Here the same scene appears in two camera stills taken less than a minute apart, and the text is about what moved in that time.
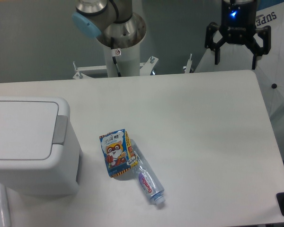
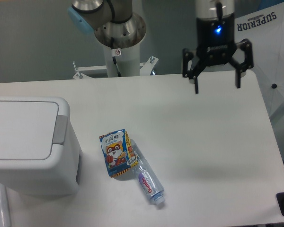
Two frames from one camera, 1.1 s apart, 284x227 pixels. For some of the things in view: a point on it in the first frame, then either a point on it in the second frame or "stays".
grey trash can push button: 60,129 stays
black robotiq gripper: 238,27 -> 215,45
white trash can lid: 22,130 stays
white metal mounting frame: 146,68 stays
